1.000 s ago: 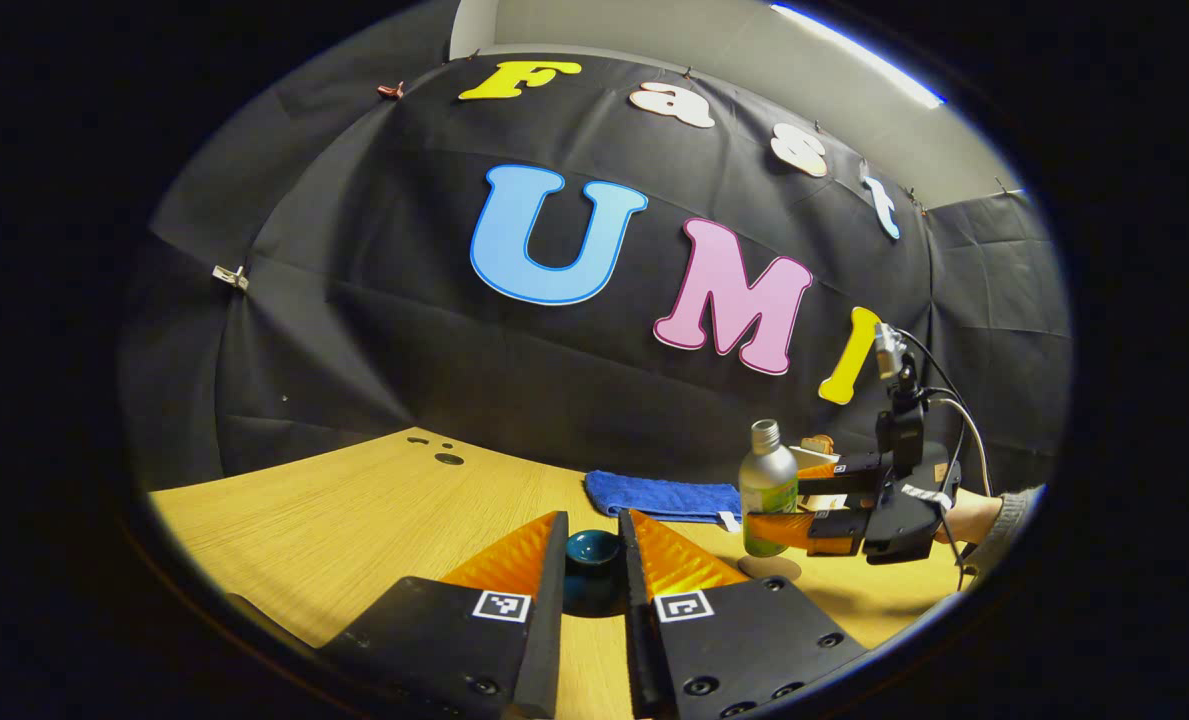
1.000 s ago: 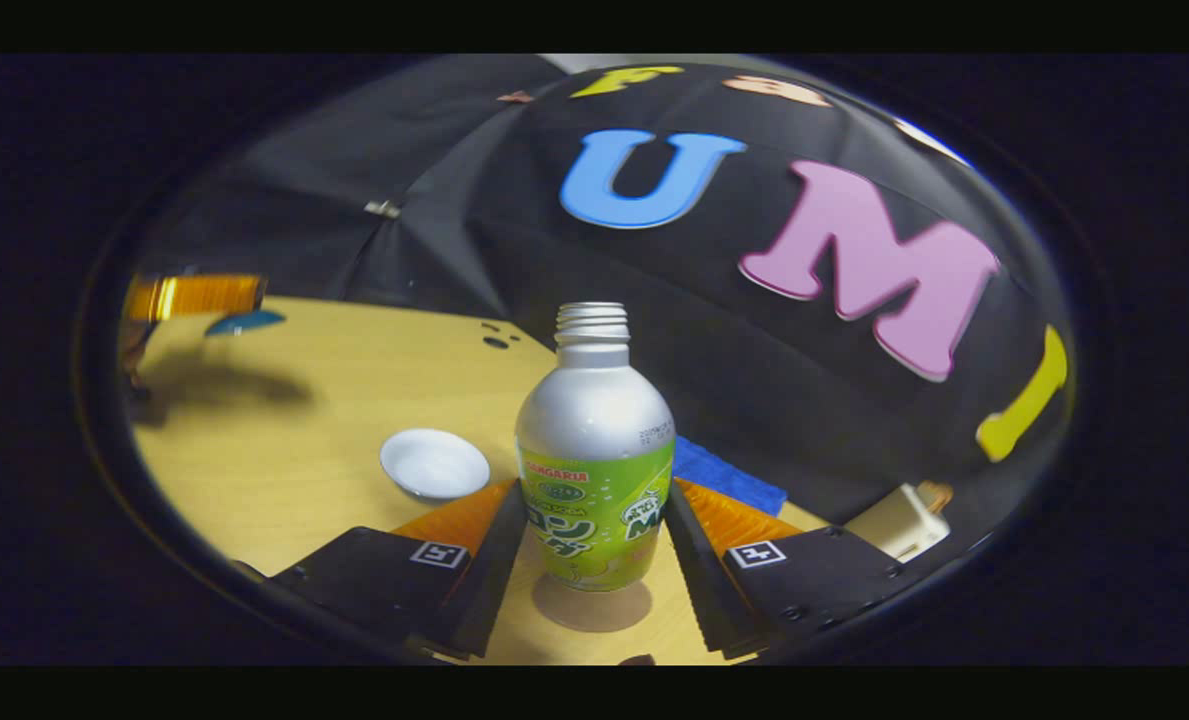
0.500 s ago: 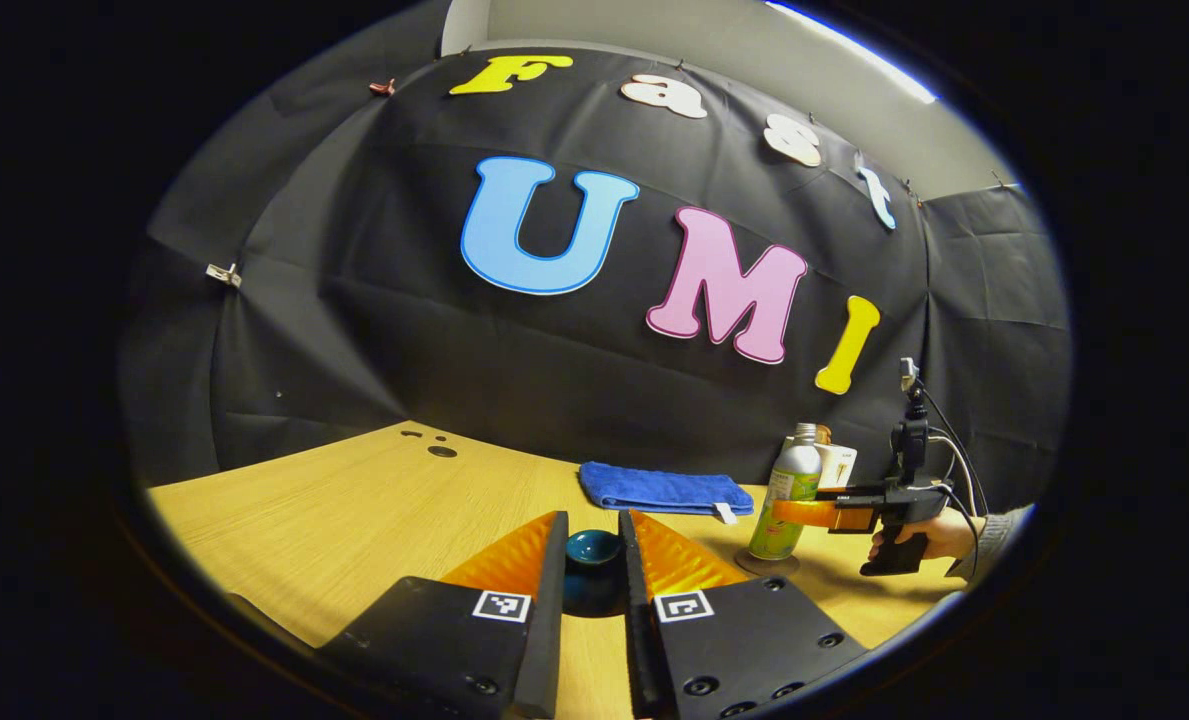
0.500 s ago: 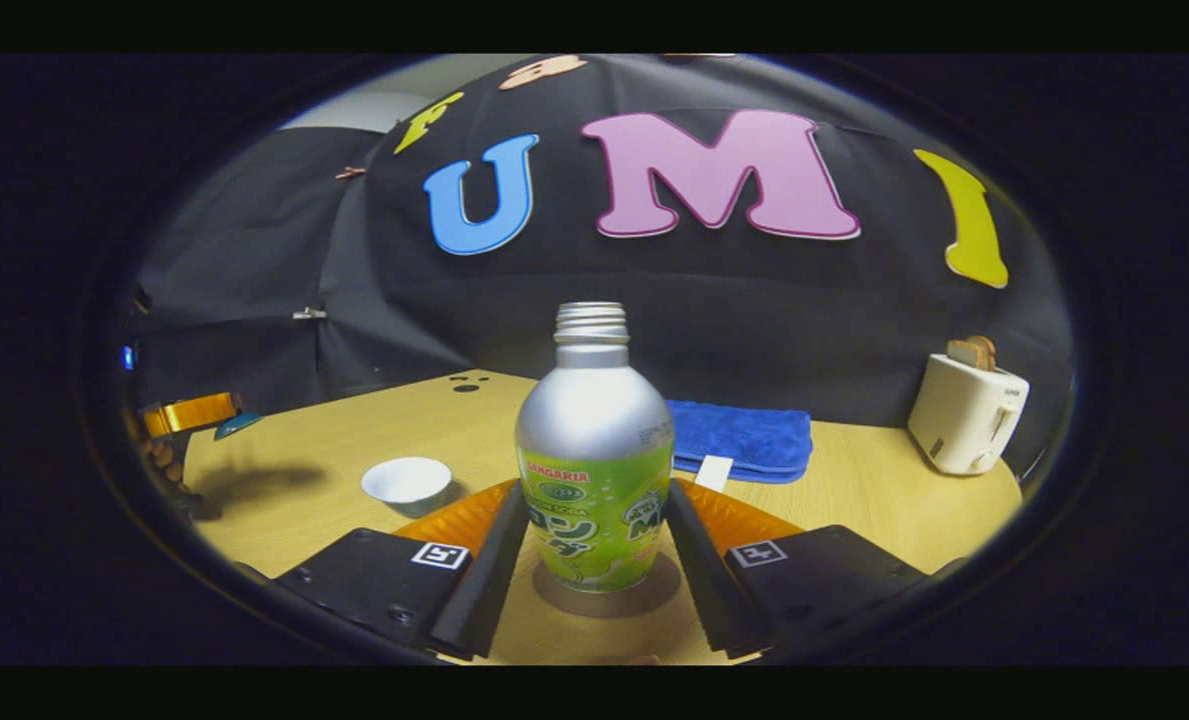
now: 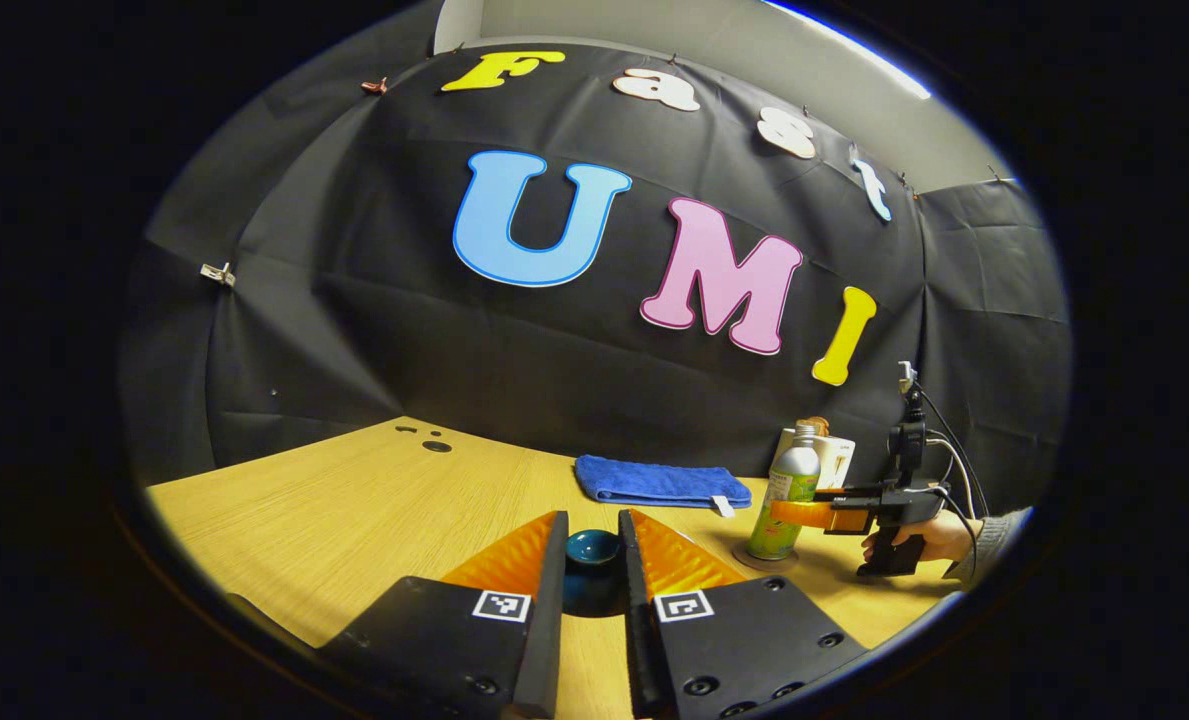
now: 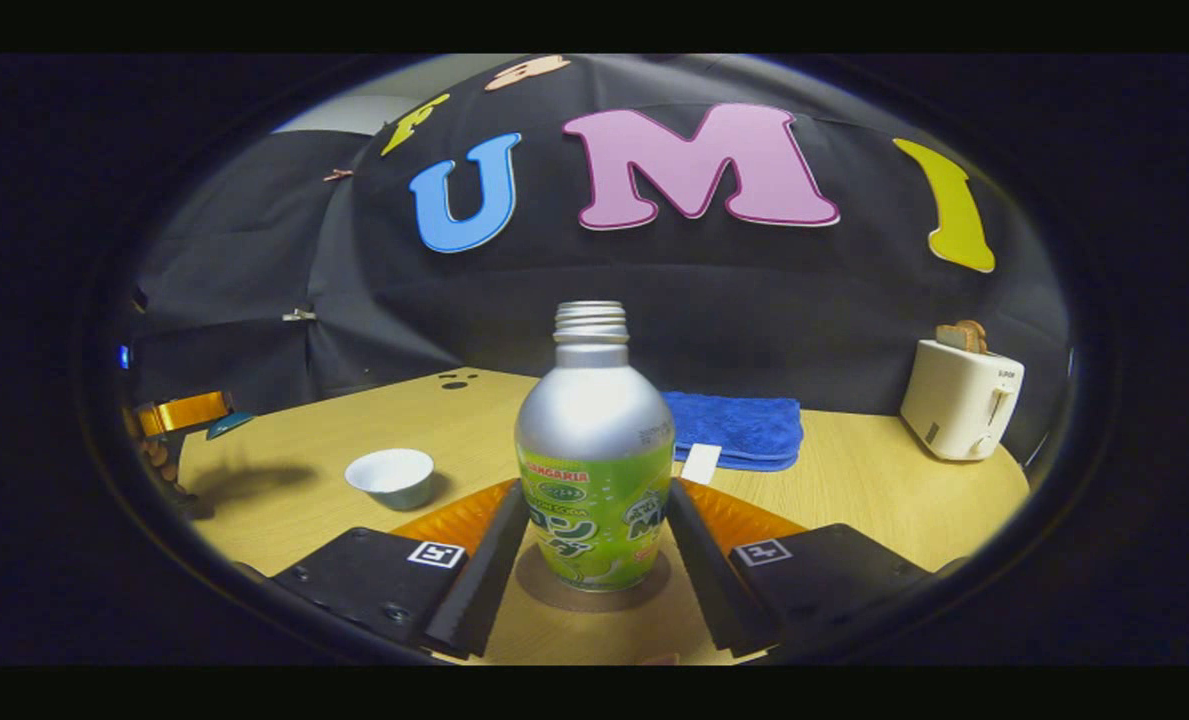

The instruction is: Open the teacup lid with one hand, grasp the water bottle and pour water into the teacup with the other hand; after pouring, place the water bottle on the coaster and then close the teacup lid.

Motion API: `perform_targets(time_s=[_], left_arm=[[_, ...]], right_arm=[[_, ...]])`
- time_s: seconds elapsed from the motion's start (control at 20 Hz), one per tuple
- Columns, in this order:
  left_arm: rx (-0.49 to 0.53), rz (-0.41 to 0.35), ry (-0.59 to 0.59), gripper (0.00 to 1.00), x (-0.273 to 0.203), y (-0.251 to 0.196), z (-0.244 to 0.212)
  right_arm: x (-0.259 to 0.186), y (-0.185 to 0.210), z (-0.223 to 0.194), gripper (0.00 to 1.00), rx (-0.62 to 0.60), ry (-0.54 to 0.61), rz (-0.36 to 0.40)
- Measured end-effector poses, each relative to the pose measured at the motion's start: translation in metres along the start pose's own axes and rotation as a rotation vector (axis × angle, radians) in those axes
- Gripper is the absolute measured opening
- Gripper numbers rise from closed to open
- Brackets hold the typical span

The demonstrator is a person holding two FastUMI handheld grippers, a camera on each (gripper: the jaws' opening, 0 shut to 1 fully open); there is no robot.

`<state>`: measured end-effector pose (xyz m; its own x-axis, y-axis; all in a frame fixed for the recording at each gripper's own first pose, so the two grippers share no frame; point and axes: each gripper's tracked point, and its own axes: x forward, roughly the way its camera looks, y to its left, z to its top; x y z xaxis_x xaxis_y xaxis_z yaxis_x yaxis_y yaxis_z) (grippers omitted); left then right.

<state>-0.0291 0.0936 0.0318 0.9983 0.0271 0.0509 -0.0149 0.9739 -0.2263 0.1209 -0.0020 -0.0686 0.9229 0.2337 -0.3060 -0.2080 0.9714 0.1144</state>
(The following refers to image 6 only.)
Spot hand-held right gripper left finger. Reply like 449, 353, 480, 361
272, 480, 530, 661

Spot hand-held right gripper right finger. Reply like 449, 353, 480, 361
666, 480, 940, 659

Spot round brown coaster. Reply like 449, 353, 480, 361
514, 545, 673, 613

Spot teal white teacup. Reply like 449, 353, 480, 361
344, 448, 436, 511

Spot silver green water bottle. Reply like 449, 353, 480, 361
514, 300, 677, 593

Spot blue folded towel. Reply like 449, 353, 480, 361
662, 391, 805, 486

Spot white toaster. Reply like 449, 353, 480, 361
900, 338, 1026, 462

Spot black backdrop cloth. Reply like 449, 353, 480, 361
129, 55, 1070, 461

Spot bread slice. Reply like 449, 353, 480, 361
935, 320, 988, 354

